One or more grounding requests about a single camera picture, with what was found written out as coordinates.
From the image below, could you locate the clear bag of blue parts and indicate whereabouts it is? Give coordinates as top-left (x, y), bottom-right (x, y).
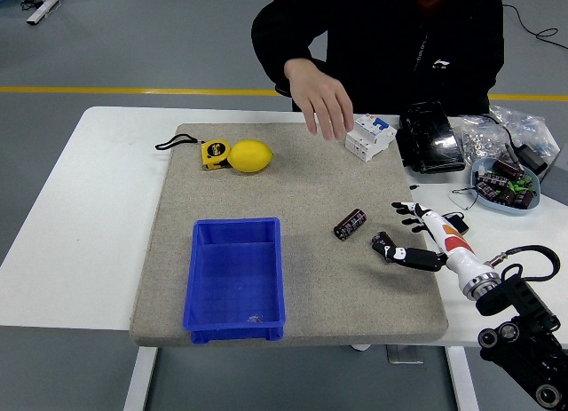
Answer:
top-left (487, 104), bottom-right (560, 163)

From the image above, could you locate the clear bag of washers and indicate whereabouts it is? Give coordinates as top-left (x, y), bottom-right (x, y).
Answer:
top-left (456, 115), bottom-right (511, 166)

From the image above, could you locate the blue plastic bin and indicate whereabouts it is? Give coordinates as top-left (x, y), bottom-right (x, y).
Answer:
top-left (182, 217), bottom-right (286, 344)

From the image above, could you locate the light blue bowl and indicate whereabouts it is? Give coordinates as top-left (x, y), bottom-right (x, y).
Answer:
top-left (469, 156), bottom-right (543, 217)

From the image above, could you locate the white table leg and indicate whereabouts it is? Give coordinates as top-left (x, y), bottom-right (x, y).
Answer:
top-left (122, 346), bottom-right (157, 411)
top-left (446, 346), bottom-right (480, 411)

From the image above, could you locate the thin black wire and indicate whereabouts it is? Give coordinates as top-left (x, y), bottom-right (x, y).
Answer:
top-left (449, 186), bottom-right (481, 210)

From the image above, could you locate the white circuit breaker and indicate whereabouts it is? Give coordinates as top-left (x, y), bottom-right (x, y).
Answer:
top-left (344, 114), bottom-right (398, 163)

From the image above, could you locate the grey box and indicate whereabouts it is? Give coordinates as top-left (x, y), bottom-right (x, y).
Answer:
top-left (539, 139), bottom-right (568, 203)

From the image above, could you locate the green terminal connector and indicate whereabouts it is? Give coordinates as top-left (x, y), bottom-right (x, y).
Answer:
top-left (508, 174), bottom-right (535, 194)

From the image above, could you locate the grey metal bracket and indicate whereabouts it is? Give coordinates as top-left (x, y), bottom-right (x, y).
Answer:
top-left (385, 344), bottom-right (425, 365)

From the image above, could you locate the person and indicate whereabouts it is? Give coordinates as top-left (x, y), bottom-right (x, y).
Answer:
top-left (250, 0), bottom-right (506, 117)

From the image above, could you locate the yellow tape measure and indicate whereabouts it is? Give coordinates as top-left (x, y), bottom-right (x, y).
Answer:
top-left (154, 133), bottom-right (232, 171)

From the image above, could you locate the yellow lemon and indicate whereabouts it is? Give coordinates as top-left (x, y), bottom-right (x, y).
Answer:
top-left (226, 138), bottom-right (274, 174)

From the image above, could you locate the black power adapter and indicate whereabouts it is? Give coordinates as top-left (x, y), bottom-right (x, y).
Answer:
top-left (517, 143), bottom-right (549, 177)

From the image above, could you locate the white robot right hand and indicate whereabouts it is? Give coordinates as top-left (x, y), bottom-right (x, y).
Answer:
top-left (371, 201), bottom-right (489, 292)

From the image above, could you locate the grey-brown mat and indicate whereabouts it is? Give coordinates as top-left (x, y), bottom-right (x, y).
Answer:
top-left (130, 122), bottom-right (449, 348)

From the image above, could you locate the black wrapped case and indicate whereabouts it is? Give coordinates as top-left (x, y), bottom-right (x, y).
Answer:
top-left (394, 100), bottom-right (466, 176)

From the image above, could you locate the person's hand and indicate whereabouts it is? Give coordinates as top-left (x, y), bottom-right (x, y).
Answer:
top-left (283, 58), bottom-right (355, 141)

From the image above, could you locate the black floor cable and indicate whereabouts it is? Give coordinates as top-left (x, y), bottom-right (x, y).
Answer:
top-left (503, 4), bottom-right (568, 51)

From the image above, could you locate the white desk frame foot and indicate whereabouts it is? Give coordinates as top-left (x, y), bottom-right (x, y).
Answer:
top-left (26, 0), bottom-right (75, 25)

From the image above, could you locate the small black device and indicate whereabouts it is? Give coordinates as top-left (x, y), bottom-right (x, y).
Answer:
top-left (441, 211), bottom-right (470, 234)

